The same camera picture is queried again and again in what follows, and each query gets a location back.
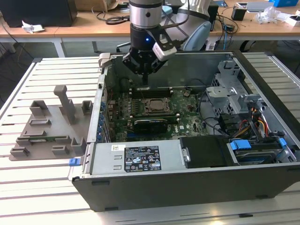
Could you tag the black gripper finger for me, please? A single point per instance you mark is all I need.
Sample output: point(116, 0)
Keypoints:
point(132, 63)
point(158, 65)

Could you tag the silver CPU chip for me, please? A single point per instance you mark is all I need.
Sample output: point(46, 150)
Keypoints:
point(156, 104)

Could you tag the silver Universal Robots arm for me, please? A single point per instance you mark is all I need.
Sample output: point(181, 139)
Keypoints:
point(145, 11)

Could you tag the CPU socket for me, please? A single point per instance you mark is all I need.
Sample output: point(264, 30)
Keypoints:
point(147, 111)

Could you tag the round coin battery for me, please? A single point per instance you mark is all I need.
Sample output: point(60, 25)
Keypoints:
point(186, 93)

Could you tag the pale blue device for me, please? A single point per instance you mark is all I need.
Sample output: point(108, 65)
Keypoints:
point(167, 9)

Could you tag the brown cardboard box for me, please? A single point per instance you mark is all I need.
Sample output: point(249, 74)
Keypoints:
point(98, 4)

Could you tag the black graphics card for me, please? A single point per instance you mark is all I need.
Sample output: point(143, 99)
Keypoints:
point(150, 126)

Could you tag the green motherboard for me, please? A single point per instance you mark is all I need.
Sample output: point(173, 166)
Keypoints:
point(189, 122)

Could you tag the long wooden desk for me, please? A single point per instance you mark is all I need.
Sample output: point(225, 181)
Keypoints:
point(70, 30)

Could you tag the black speaker box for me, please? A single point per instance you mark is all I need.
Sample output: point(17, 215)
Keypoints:
point(213, 18)

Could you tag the silver drive cage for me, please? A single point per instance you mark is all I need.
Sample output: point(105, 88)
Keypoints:
point(225, 93)

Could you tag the silver power supply unit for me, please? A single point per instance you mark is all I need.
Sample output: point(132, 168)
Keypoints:
point(105, 157)

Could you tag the black drive bay cover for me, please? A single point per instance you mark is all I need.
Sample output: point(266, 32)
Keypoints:
point(204, 152)

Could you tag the grey parts rack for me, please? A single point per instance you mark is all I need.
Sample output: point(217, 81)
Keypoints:
point(58, 131)

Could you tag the crumpled white paper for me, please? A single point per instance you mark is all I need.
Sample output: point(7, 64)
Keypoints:
point(32, 26)

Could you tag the large black box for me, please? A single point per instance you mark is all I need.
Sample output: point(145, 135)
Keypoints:
point(35, 11)

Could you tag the blue case latch clip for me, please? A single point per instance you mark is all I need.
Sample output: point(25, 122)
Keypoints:
point(73, 162)

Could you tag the white flat tray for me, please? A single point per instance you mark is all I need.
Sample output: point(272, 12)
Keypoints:
point(260, 6)

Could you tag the clear plastic bag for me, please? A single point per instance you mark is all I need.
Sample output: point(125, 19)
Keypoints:
point(269, 15)

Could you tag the open black PC case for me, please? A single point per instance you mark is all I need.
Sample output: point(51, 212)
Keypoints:
point(178, 189)

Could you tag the hard disk in blue carrier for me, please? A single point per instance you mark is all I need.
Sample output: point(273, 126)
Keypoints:
point(253, 152)

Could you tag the blue cardboard box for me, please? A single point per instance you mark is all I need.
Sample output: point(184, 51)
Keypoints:
point(279, 3)

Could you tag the white cardboard box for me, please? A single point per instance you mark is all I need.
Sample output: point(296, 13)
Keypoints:
point(293, 20)

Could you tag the small blue clip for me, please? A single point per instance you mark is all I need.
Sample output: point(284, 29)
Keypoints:
point(282, 142)

